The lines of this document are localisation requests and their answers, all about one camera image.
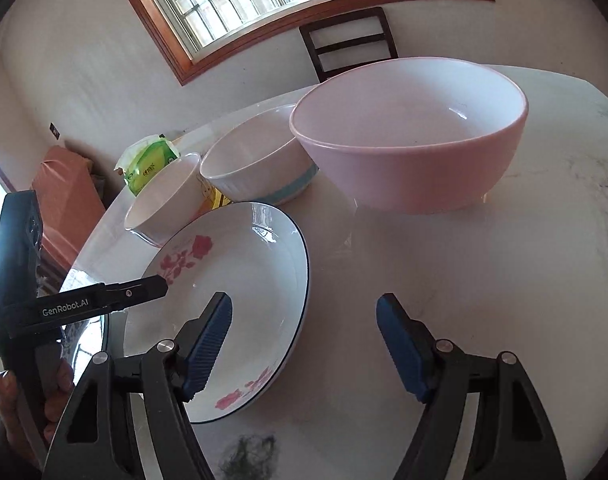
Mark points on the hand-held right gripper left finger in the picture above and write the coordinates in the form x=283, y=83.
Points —
x=209, y=345

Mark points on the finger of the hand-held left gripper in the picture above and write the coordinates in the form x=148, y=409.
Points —
x=144, y=289

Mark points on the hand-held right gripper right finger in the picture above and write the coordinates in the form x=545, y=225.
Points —
x=403, y=350

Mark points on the black rimmed plate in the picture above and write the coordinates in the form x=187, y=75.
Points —
x=113, y=332

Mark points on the white rose print plate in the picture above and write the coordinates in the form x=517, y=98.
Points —
x=254, y=290

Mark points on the small white bowl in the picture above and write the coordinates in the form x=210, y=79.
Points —
x=159, y=210

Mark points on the white bowl with blue band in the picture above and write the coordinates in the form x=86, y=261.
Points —
x=264, y=180

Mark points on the large pink bowl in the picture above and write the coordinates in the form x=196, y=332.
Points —
x=408, y=175

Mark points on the person's left hand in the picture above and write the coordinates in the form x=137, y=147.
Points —
x=59, y=390

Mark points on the brown cardboard box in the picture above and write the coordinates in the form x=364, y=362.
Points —
x=64, y=200

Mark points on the dark fiber clump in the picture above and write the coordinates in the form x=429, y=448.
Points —
x=249, y=455

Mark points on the green tissue pack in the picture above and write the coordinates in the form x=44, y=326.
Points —
x=151, y=165

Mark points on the wooden framed window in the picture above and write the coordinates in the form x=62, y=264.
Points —
x=184, y=67

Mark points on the dark wooden chair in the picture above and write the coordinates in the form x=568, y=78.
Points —
x=351, y=50

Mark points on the wall outlet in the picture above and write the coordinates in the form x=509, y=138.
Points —
x=54, y=131

